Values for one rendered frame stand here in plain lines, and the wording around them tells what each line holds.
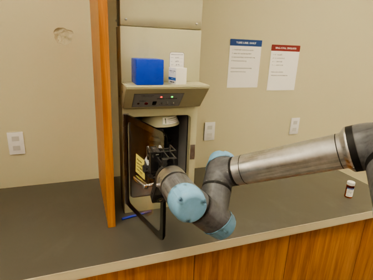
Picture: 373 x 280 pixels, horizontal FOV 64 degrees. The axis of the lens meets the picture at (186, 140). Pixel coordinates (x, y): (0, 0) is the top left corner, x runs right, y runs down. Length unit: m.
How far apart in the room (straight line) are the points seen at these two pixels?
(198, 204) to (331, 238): 1.09
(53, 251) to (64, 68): 0.85
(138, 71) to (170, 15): 0.27
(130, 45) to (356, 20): 1.62
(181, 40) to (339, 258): 1.29
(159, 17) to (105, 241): 0.86
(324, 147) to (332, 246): 1.05
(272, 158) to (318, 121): 1.61
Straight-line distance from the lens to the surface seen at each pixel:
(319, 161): 0.68
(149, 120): 1.29
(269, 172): 0.71
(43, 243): 1.27
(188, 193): 0.62
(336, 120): 2.41
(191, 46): 1.25
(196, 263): 1.28
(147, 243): 1.20
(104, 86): 1.09
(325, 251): 1.67
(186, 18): 1.25
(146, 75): 1.09
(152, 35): 1.20
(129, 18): 1.19
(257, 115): 1.97
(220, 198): 0.72
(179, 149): 1.44
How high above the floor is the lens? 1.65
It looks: 17 degrees down
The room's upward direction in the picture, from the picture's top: 2 degrees clockwise
